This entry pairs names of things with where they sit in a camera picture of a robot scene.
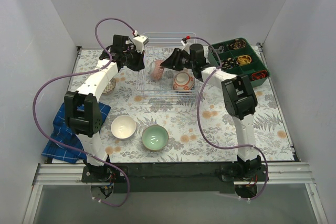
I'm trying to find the black white leaf bowl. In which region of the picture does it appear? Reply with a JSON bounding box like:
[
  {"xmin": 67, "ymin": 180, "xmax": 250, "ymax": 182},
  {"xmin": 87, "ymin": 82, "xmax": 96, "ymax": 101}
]
[{"xmin": 149, "ymin": 60, "xmax": 164, "ymax": 81}]

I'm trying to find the orange floral bowl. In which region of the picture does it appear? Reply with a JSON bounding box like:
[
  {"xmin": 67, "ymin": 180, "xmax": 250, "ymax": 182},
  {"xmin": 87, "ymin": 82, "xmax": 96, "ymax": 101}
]
[{"xmin": 173, "ymin": 72, "xmax": 195, "ymax": 90}]

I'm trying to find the white wire dish rack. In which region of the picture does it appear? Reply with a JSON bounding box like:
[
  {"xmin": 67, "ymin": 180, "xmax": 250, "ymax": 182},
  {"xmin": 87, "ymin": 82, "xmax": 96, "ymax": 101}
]
[{"xmin": 136, "ymin": 32, "xmax": 200, "ymax": 98}]

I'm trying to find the celadon green bowl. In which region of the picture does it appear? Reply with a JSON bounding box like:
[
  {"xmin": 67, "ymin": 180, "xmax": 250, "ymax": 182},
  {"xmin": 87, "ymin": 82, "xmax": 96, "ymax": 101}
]
[{"xmin": 142, "ymin": 125, "xmax": 169, "ymax": 151}]

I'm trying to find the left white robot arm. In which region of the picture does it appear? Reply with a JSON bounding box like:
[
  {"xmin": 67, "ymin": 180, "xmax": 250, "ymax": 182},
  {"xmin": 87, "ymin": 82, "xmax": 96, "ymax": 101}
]
[{"xmin": 64, "ymin": 35, "xmax": 149, "ymax": 182}]

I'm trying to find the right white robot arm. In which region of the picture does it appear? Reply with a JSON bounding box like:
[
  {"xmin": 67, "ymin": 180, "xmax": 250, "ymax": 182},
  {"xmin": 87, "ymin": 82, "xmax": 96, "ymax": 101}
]
[{"xmin": 161, "ymin": 44, "xmax": 265, "ymax": 181}]

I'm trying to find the brown patterned small bowl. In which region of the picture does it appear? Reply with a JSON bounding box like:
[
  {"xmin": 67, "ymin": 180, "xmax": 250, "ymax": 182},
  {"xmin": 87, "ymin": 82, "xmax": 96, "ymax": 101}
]
[{"xmin": 102, "ymin": 78, "xmax": 116, "ymax": 94}]

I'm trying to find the green divided organizer tray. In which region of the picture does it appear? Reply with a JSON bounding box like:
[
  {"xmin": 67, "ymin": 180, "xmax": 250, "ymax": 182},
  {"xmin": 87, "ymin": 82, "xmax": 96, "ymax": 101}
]
[{"xmin": 207, "ymin": 38, "xmax": 270, "ymax": 87}]

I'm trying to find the floral table mat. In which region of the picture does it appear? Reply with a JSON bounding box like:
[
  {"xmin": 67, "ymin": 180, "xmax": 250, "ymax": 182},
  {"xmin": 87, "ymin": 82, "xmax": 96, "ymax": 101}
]
[{"xmin": 75, "ymin": 49, "xmax": 294, "ymax": 163}]

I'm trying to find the blue plaid cloth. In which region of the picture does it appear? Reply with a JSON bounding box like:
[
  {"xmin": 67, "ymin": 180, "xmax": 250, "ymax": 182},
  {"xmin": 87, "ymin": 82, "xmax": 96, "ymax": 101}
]
[{"xmin": 41, "ymin": 100, "xmax": 111, "ymax": 163}]

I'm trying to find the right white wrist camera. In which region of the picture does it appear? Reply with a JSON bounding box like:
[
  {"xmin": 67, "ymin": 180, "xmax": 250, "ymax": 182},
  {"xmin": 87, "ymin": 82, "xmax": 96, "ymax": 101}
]
[{"xmin": 181, "ymin": 36, "xmax": 191, "ymax": 54}]

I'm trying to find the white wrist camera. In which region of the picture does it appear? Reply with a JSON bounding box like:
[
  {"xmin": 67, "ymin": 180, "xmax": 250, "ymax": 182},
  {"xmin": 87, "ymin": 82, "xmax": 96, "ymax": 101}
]
[
  {"xmin": 133, "ymin": 30, "xmax": 149, "ymax": 53},
  {"xmin": 181, "ymin": 36, "xmax": 191, "ymax": 54}
]

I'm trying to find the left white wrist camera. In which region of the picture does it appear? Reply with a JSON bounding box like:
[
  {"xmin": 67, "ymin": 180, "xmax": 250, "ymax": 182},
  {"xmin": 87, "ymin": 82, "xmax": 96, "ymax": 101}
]
[{"xmin": 133, "ymin": 30, "xmax": 149, "ymax": 53}]

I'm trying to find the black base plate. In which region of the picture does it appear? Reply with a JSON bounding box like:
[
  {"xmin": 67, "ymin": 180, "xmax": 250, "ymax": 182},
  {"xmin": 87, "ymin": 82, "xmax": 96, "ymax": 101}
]
[{"xmin": 81, "ymin": 162, "xmax": 268, "ymax": 194}]

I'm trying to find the aluminium frame rail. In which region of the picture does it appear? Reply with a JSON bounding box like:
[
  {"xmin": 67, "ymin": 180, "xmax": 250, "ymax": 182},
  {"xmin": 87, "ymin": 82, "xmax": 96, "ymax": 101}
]
[{"xmin": 23, "ymin": 162, "xmax": 328, "ymax": 223}]

